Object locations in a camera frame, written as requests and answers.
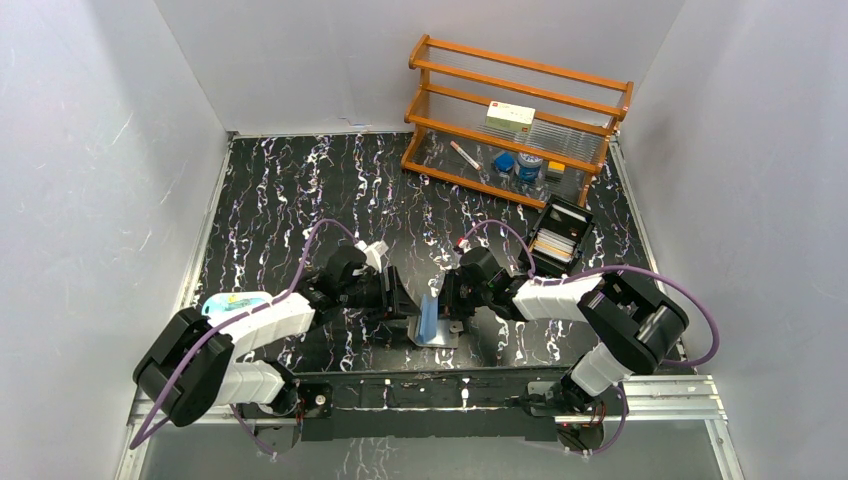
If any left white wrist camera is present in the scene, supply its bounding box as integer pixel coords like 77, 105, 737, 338
356, 240, 388, 273

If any blue white round can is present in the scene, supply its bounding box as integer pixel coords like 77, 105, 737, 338
515, 153, 544, 183

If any white green carton box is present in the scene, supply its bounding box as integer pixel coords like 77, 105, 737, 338
485, 101, 536, 133

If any stack of credit cards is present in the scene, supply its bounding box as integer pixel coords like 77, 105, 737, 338
530, 203, 591, 264

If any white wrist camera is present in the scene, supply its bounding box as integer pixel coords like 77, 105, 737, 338
356, 240, 388, 273
453, 237, 474, 257

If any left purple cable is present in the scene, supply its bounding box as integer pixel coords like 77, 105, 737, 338
129, 218, 359, 458

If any blue small cube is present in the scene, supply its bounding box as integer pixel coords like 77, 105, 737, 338
493, 151, 515, 176

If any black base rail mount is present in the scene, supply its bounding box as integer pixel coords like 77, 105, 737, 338
237, 366, 627, 452

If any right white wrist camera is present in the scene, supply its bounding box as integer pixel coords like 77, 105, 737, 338
453, 237, 474, 257

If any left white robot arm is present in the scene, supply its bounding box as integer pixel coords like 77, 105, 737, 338
133, 242, 421, 427

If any red white pen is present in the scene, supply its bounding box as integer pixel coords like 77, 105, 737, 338
450, 141, 482, 171

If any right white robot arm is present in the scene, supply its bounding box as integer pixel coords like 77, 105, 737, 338
437, 247, 689, 414

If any black plastic card box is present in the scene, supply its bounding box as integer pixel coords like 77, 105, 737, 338
520, 195, 594, 277

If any yellow black small block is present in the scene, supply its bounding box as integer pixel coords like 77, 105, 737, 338
545, 161, 566, 182

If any orange wooden shelf rack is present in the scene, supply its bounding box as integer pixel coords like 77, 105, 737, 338
401, 35, 635, 209

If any white blue blister pack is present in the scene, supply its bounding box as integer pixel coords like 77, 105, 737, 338
201, 291, 273, 319

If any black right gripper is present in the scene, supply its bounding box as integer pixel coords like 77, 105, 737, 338
427, 269, 492, 319

